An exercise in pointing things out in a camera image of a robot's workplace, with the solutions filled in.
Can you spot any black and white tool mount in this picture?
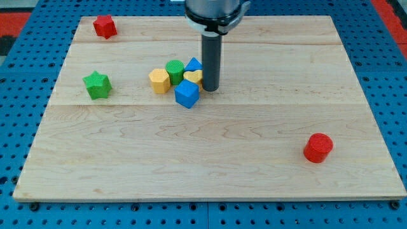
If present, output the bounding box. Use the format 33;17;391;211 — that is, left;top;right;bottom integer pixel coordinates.
184;1;251;37

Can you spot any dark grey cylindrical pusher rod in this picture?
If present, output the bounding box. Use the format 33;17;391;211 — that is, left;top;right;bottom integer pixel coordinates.
202;35;222;92

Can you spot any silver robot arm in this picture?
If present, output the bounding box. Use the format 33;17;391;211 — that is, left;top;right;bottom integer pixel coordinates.
184;0;251;92

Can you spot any blue triangle block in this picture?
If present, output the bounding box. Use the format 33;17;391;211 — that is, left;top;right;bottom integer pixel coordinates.
184;57;202;72

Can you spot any yellow heart block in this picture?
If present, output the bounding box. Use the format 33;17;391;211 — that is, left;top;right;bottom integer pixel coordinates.
183;70;203;92

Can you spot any green cylinder block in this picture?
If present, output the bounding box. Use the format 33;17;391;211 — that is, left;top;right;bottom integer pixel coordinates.
165;60;184;85

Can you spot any blue cube block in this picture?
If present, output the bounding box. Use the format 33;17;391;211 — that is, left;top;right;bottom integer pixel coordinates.
174;80;200;109

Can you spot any yellow hexagon block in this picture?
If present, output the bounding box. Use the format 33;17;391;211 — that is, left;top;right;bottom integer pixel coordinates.
148;69;171;94

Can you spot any red star block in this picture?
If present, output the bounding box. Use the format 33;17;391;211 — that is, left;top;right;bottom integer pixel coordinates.
93;15;117;39

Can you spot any light wooden board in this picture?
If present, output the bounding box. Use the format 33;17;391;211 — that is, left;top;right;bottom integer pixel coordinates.
13;16;406;203

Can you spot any green star block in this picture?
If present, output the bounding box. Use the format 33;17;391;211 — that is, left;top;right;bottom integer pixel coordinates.
82;71;112;100

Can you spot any red cylinder block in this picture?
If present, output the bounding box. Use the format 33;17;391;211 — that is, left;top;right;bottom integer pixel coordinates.
303;133;334;163

